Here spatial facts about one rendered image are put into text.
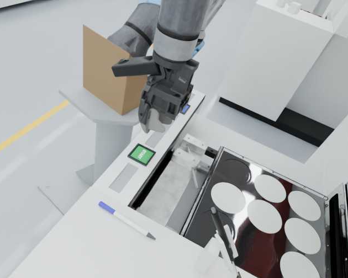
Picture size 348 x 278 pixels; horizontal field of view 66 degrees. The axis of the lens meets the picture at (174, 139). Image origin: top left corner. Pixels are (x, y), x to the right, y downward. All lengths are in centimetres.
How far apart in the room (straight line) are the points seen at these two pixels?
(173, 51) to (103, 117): 58
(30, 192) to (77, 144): 46
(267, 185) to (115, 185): 46
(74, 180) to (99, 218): 123
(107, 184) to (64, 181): 118
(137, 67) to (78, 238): 35
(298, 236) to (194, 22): 60
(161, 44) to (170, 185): 42
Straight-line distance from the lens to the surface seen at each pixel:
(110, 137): 115
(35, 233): 167
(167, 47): 47
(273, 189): 87
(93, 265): 55
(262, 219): 78
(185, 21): 45
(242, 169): 86
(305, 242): 82
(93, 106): 105
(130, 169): 67
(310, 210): 90
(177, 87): 52
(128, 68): 55
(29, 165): 193
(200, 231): 69
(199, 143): 86
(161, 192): 74
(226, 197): 77
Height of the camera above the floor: 148
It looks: 43 degrees down
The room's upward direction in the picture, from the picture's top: 18 degrees clockwise
